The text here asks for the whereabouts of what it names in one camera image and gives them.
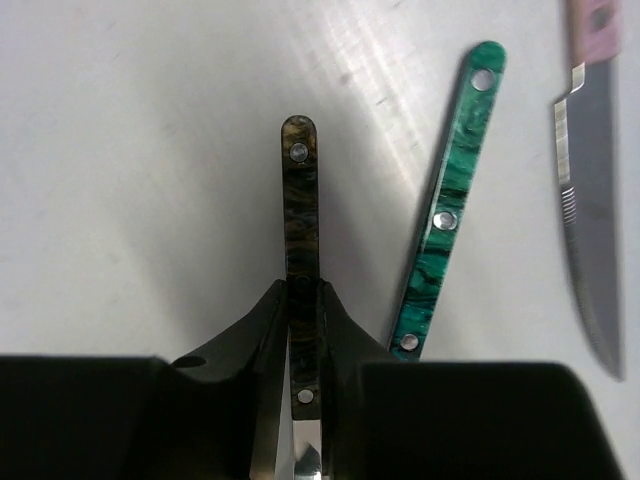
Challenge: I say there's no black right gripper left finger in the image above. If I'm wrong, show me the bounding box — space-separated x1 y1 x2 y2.
1 280 286 479

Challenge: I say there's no green handled fork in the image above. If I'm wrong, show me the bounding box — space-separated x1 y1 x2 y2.
388 40 507 362

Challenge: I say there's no dark handled fork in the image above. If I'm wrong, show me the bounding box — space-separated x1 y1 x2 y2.
281 115 323 479

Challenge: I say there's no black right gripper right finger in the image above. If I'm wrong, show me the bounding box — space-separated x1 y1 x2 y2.
317 282 622 479

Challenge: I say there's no pink handled knife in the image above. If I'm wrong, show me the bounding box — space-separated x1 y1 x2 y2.
554 1 624 380

